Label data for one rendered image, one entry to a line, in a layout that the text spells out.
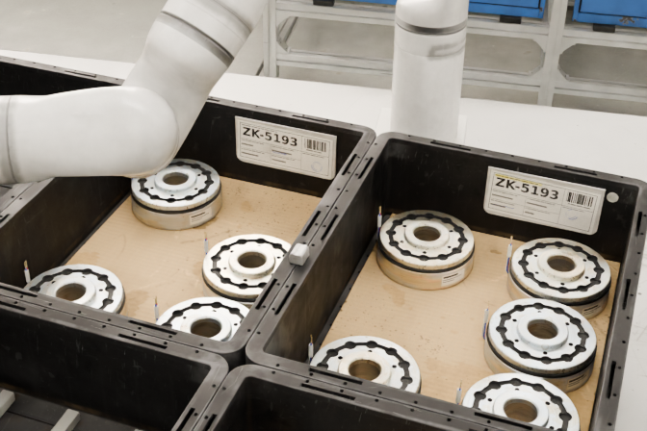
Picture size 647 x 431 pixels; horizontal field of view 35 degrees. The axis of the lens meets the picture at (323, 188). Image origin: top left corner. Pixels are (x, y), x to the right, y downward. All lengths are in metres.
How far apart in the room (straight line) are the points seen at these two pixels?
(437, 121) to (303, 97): 0.39
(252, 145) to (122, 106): 0.44
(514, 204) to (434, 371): 0.24
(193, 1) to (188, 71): 0.05
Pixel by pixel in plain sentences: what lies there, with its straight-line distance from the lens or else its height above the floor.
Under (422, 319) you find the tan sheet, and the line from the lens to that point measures 1.04.
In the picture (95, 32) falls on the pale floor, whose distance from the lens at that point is 3.63.
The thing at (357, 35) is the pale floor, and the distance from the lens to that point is 3.56.
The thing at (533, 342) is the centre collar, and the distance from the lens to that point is 0.98.
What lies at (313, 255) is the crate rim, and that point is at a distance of 0.95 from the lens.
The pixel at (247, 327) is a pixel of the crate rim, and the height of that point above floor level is 0.93.
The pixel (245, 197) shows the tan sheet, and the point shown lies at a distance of 1.21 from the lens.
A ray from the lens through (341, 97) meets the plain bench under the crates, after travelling 1.69.
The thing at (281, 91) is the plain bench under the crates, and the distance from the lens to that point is 1.71.
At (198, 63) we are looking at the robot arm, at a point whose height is 1.15.
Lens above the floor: 1.51
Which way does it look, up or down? 34 degrees down
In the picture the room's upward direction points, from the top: 1 degrees clockwise
